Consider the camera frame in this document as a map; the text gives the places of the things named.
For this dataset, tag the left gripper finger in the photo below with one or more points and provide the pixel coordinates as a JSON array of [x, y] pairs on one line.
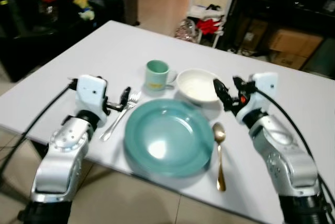
[[125, 97]]

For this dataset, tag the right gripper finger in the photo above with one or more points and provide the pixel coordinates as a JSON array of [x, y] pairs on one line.
[[238, 82], [221, 93]]

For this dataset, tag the gold spoon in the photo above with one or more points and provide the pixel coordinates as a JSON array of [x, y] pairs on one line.
[[219, 132]]

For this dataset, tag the teal plate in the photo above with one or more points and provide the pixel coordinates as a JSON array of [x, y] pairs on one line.
[[168, 139]]

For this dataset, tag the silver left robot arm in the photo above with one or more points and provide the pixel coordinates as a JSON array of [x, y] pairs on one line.
[[57, 161]]

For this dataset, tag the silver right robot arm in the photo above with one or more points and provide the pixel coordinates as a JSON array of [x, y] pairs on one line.
[[285, 156]]

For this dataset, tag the silver fork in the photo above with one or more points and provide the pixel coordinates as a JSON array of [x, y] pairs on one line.
[[116, 122]]

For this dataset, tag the white bowl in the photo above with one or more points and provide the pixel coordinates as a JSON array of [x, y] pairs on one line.
[[196, 85]]

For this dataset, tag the green ceramic mug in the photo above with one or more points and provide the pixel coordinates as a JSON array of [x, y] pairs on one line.
[[156, 76]]

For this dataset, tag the small cardboard box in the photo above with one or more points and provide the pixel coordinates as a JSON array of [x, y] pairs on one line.
[[252, 34]]

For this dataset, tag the red cloth item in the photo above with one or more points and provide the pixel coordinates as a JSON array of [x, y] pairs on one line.
[[209, 25]]

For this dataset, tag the large cardboard box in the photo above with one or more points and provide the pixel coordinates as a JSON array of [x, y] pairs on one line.
[[294, 43]]

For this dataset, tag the patterned bag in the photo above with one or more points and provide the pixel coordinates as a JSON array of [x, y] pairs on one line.
[[186, 29]]

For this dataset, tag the white chair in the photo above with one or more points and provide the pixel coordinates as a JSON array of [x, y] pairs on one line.
[[209, 4]]

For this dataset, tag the dark suitcase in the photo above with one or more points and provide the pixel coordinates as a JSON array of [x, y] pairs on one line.
[[128, 4]]

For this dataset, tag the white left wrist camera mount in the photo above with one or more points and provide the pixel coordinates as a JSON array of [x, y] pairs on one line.
[[90, 93]]

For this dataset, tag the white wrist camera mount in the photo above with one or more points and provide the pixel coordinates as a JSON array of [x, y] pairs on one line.
[[265, 85], [90, 93]]

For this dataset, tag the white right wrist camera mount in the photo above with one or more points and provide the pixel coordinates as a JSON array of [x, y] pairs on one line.
[[265, 85]]

